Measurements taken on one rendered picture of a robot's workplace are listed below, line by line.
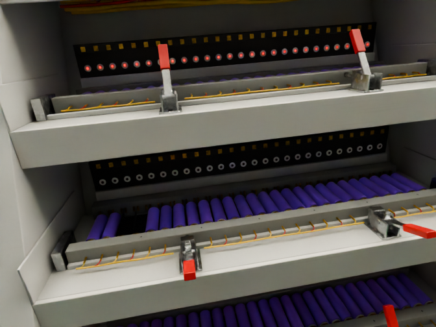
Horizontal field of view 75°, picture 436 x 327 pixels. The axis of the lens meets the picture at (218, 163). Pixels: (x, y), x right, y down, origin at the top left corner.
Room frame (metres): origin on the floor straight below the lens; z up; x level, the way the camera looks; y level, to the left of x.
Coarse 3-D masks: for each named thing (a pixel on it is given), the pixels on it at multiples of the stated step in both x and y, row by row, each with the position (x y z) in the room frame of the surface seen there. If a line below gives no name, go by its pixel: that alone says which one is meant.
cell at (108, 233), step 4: (112, 216) 0.44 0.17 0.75; (116, 216) 0.44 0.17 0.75; (120, 216) 0.45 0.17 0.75; (108, 220) 0.44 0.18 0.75; (112, 220) 0.43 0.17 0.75; (116, 220) 0.44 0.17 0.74; (120, 220) 0.45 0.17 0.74; (108, 224) 0.42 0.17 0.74; (112, 224) 0.42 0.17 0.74; (116, 224) 0.43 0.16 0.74; (104, 228) 0.42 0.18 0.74; (108, 228) 0.41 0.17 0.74; (112, 228) 0.41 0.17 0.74; (116, 228) 0.42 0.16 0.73; (104, 232) 0.40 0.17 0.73; (108, 232) 0.40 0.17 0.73; (112, 232) 0.41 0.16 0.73; (116, 232) 0.42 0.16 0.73; (104, 236) 0.40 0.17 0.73; (108, 236) 0.40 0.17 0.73; (112, 236) 0.40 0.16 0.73
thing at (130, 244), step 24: (432, 192) 0.43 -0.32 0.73; (264, 216) 0.40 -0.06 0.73; (288, 216) 0.40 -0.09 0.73; (312, 216) 0.40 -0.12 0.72; (336, 216) 0.41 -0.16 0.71; (360, 216) 0.41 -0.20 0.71; (96, 240) 0.38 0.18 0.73; (120, 240) 0.38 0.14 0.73; (144, 240) 0.37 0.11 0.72; (168, 240) 0.38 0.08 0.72
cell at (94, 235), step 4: (100, 216) 0.45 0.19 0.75; (104, 216) 0.45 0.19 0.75; (96, 220) 0.44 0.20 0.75; (100, 220) 0.44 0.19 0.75; (104, 220) 0.44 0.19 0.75; (96, 224) 0.42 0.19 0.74; (100, 224) 0.43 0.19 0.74; (104, 224) 0.43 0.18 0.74; (92, 228) 0.42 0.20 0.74; (96, 228) 0.41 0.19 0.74; (100, 228) 0.42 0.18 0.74; (92, 232) 0.41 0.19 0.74; (96, 232) 0.41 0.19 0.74; (100, 232) 0.41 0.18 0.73; (88, 236) 0.40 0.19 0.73; (92, 236) 0.40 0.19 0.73; (96, 236) 0.40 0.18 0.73; (100, 236) 0.41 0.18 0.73
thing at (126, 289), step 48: (96, 192) 0.48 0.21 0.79; (144, 192) 0.49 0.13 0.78; (48, 240) 0.36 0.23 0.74; (288, 240) 0.39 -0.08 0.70; (336, 240) 0.38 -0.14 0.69; (384, 240) 0.37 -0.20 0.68; (432, 240) 0.37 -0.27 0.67; (48, 288) 0.34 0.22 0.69; (96, 288) 0.33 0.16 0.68; (144, 288) 0.33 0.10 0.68; (192, 288) 0.34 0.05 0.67; (240, 288) 0.35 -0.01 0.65
